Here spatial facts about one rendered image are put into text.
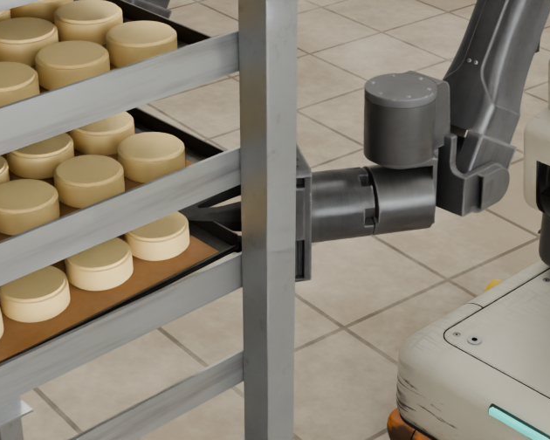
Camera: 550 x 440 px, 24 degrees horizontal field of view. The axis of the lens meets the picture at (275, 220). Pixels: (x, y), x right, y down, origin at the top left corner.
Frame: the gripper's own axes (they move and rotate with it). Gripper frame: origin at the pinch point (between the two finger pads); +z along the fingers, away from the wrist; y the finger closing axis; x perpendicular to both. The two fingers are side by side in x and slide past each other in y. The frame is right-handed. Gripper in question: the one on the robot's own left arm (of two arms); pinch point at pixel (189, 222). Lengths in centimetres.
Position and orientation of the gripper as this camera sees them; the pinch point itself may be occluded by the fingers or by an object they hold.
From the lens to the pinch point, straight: 101.0
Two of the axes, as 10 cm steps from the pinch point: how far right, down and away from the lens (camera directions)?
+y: -0.1, -8.7, -5.0
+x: 2.3, 4.8, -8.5
